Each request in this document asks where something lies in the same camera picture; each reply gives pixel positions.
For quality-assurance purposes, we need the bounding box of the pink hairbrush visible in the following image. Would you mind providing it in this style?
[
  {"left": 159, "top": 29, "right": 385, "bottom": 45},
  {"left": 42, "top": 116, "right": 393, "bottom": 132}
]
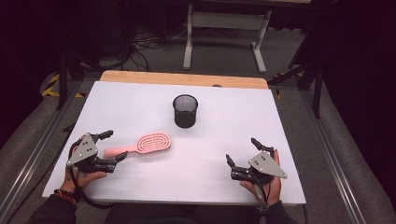
[{"left": 103, "top": 132, "right": 172, "bottom": 159}]

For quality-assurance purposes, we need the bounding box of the bundle of floor cables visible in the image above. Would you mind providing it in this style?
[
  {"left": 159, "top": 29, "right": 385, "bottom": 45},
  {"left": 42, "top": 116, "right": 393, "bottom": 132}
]
[{"left": 122, "top": 26, "right": 190, "bottom": 73}]

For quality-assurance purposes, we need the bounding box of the black cable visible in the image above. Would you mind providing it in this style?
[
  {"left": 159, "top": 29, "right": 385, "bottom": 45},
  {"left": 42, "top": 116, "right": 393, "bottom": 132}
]
[{"left": 67, "top": 139, "right": 117, "bottom": 210}]

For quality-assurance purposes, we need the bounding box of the black metal stand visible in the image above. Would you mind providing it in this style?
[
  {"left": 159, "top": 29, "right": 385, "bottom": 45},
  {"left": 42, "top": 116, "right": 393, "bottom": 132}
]
[
  {"left": 268, "top": 59, "right": 325, "bottom": 119},
  {"left": 55, "top": 50, "right": 106, "bottom": 112}
]

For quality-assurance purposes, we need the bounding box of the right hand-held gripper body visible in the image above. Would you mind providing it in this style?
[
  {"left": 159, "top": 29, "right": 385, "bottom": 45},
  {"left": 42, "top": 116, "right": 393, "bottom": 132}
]
[{"left": 230, "top": 146, "right": 289, "bottom": 189}]

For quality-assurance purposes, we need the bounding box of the grey metal desk frame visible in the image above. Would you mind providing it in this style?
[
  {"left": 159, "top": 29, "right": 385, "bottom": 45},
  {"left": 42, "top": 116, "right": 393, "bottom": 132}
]
[{"left": 182, "top": 4, "right": 273, "bottom": 75}]

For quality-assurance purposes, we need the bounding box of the dark beaded bracelet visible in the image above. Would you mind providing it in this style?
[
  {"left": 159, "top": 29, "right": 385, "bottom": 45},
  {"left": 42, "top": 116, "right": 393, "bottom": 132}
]
[{"left": 53, "top": 188, "right": 78, "bottom": 205}]

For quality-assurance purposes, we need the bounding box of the person's left hand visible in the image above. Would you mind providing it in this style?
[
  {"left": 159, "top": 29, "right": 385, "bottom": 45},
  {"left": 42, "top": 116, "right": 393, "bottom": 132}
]
[{"left": 60, "top": 167, "right": 108, "bottom": 194}]

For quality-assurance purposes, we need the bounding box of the yellow black hazard tape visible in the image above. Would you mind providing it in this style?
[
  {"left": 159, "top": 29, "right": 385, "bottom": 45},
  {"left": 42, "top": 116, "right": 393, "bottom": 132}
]
[
  {"left": 273, "top": 70, "right": 305, "bottom": 101},
  {"left": 41, "top": 72, "right": 86, "bottom": 99}
]

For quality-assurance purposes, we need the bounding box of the person's right hand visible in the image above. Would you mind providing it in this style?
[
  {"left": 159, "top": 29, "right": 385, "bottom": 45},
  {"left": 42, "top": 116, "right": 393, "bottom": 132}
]
[{"left": 239, "top": 148, "right": 283, "bottom": 207}]

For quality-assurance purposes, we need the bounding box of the person's torso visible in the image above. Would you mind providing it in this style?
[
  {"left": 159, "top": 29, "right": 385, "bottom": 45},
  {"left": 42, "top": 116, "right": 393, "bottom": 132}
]
[{"left": 103, "top": 202, "right": 263, "bottom": 224}]

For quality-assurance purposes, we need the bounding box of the grey cable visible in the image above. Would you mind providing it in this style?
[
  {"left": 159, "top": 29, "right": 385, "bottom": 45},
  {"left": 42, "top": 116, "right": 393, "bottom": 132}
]
[{"left": 253, "top": 183, "right": 271, "bottom": 216}]

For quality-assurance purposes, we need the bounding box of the aluminium rail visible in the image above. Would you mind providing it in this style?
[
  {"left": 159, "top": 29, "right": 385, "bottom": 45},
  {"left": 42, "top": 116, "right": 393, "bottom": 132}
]
[
  {"left": 0, "top": 79, "right": 84, "bottom": 218},
  {"left": 299, "top": 89, "right": 369, "bottom": 224}
]

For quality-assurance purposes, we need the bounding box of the black mesh pen holder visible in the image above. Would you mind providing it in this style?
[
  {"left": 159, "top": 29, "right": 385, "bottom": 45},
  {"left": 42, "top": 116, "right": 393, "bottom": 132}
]
[{"left": 172, "top": 94, "right": 199, "bottom": 129}]

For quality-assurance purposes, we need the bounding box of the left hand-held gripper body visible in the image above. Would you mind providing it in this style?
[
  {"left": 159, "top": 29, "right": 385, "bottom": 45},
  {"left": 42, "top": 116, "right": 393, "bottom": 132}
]
[{"left": 65, "top": 133, "right": 119, "bottom": 175}]

